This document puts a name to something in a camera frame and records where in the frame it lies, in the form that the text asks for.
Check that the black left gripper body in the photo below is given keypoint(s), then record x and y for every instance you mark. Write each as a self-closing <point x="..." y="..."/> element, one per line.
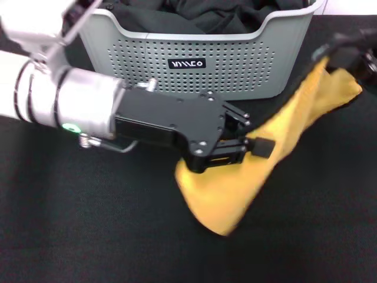
<point x="165" y="118"/>

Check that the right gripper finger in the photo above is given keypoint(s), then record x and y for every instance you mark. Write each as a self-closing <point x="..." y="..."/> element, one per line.
<point x="353" y="36"/>
<point x="343" y="57"/>

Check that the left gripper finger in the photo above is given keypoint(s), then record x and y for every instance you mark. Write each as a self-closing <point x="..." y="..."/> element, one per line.
<point x="235" y="116"/>
<point x="229" y="150"/>

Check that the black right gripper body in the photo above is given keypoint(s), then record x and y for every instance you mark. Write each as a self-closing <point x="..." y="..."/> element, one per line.
<point x="369" y="66"/>

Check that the yellow towel with black trim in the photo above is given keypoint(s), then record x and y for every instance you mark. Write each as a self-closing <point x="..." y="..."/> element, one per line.
<point x="229" y="194"/>

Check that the grey perforated plastic storage box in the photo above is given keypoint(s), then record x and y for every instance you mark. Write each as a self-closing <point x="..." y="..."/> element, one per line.
<point x="235" y="65"/>

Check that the black tablecloth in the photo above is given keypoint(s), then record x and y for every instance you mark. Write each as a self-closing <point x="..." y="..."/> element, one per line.
<point x="73" y="221"/>

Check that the dark crumpled cloth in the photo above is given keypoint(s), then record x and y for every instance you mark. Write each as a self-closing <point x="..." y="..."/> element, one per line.
<point x="191" y="14"/>

